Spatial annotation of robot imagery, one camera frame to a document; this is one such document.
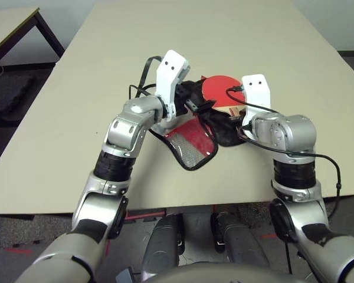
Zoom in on black-framed side table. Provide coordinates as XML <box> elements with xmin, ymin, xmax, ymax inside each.
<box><xmin>0</xmin><ymin>6</ymin><xmax>66</xmax><ymax>73</ymax></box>

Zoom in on red black paddle case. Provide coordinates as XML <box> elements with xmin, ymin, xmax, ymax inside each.
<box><xmin>149</xmin><ymin>75</ymin><xmax>250</xmax><ymax>171</ymax></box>

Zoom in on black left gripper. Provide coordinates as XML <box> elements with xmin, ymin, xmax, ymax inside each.
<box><xmin>173</xmin><ymin>78</ymin><xmax>217</xmax><ymax>116</ymax></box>

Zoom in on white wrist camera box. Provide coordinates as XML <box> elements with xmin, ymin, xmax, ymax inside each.
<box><xmin>241</xmin><ymin>74</ymin><xmax>274</xmax><ymax>125</ymax></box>
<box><xmin>154</xmin><ymin>50</ymin><xmax>192</xmax><ymax>122</ymax></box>

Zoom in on grey left robot leg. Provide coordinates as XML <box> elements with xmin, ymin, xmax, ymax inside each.
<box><xmin>141</xmin><ymin>213</ymin><xmax>185</xmax><ymax>281</ymax></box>

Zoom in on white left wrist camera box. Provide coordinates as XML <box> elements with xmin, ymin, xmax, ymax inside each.
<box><xmin>154</xmin><ymin>50</ymin><xmax>192</xmax><ymax>122</ymax></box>

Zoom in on grey right robot leg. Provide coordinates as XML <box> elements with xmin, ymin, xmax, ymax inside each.
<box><xmin>211</xmin><ymin>210</ymin><xmax>269</xmax><ymax>269</ymax></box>

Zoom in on grey robot torso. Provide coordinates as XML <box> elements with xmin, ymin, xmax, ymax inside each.
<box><xmin>114</xmin><ymin>262</ymin><xmax>310</xmax><ymax>283</ymax></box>

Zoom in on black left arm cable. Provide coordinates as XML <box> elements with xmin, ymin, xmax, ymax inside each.
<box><xmin>129</xmin><ymin>55</ymin><xmax>166</xmax><ymax>100</ymax></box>

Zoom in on grey robot leg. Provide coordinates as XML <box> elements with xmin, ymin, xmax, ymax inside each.
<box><xmin>211</xmin><ymin>210</ymin><xmax>269</xmax><ymax>269</ymax></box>
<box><xmin>141</xmin><ymin>213</ymin><xmax>185</xmax><ymax>281</ymax></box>

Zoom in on dark foam floor mat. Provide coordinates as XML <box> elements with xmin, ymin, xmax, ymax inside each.
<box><xmin>0</xmin><ymin>73</ymin><xmax>38</xmax><ymax>124</ymax></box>

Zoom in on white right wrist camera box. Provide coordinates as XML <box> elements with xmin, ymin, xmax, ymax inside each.
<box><xmin>241</xmin><ymin>74</ymin><xmax>274</xmax><ymax>125</ymax></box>

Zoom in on red ping-pong paddle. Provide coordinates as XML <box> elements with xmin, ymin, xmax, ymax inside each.
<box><xmin>202</xmin><ymin>75</ymin><xmax>248</xmax><ymax>117</ymax></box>

